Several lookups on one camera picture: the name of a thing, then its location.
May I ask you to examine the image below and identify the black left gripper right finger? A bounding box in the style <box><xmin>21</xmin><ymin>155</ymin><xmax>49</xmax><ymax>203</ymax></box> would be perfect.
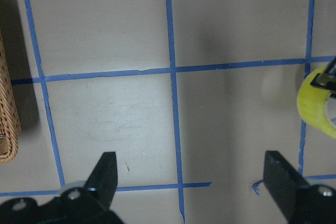
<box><xmin>263</xmin><ymin>151</ymin><xmax>335</xmax><ymax>223</ymax></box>

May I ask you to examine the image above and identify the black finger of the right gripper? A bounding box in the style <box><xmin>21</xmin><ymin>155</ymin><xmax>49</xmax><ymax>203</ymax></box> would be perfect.
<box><xmin>310</xmin><ymin>58</ymin><xmax>335</xmax><ymax>92</ymax></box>

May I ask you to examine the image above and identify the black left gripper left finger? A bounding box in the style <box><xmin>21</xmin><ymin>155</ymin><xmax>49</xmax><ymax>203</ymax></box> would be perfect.
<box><xmin>1</xmin><ymin>152</ymin><xmax>123</xmax><ymax>223</ymax></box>

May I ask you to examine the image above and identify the yellow tape roll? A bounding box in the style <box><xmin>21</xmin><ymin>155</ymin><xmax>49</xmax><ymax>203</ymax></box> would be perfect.
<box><xmin>297</xmin><ymin>65</ymin><xmax>335</xmax><ymax>138</ymax></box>

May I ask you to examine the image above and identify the brown wicker basket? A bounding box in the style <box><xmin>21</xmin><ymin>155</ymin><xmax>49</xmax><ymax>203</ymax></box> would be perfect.
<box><xmin>1</xmin><ymin>40</ymin><xmax>21</xmax><ymax>165</ymax></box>

